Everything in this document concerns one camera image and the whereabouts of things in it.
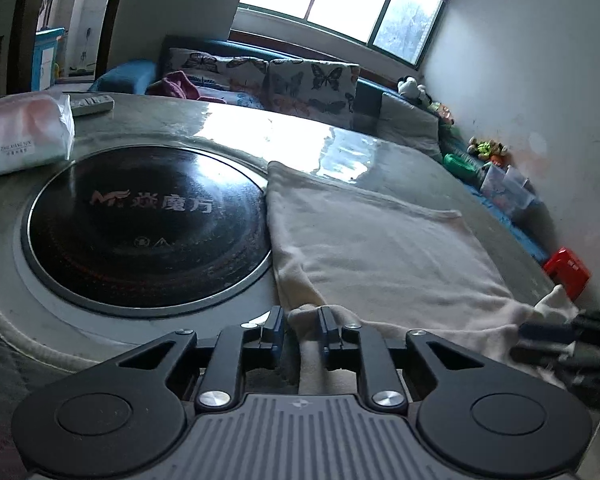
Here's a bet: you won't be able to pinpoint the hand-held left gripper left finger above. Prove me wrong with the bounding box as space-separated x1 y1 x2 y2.
112 305 286 409

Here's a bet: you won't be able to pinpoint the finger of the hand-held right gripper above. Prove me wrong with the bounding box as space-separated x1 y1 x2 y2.
517 310 600 347
510 342 600 407

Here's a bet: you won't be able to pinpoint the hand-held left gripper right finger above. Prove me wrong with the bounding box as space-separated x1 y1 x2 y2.
316 305 487 409

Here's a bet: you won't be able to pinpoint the cream fleece garment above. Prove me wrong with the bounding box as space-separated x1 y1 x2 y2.
266 160 581 397

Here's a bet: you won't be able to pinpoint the red plastic stool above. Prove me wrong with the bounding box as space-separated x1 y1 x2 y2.
542 247 592 301

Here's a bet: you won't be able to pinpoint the black round induction cooktop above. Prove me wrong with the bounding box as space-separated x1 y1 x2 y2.
21 146 273 308

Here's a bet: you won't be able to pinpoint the clear plastic storage box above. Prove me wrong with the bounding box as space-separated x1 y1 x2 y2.
480 164 536 223

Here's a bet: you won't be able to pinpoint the green and brown plush toys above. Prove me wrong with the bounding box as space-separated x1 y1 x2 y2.
467 137 508 163

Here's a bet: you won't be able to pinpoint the green bowl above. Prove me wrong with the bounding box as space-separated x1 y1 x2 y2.
442 152 481 181

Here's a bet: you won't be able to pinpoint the grey pillow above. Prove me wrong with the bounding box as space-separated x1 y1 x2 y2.
377 92 443 161

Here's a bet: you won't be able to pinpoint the large butterfly print pillow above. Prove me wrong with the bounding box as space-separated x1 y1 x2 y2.
262 58 361 130

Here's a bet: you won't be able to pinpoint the pink plush toy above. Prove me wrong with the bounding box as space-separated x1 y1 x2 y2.
427 100 456 126

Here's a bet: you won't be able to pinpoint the panda plush toy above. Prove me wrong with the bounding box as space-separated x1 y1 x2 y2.
397 76 431 106

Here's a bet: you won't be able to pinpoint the long butterfly print pillow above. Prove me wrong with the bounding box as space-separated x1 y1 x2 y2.
167 48 271 108

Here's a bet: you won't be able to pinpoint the pink cloth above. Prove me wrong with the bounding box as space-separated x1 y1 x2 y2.
147 71 201 102

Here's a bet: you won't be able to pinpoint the white remote control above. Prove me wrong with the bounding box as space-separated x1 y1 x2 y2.
62 92 116 117

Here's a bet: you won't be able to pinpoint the blue sofa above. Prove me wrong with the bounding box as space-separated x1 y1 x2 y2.
87 35 551 266

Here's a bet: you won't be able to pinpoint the soft tissue pack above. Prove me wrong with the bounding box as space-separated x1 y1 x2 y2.
0 92 76 181

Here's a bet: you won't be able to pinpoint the blue and white cardboard box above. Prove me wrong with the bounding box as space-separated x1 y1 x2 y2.
34 27 66 92

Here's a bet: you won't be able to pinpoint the dark wooden door frame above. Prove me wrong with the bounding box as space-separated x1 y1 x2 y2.
7 0 131 93

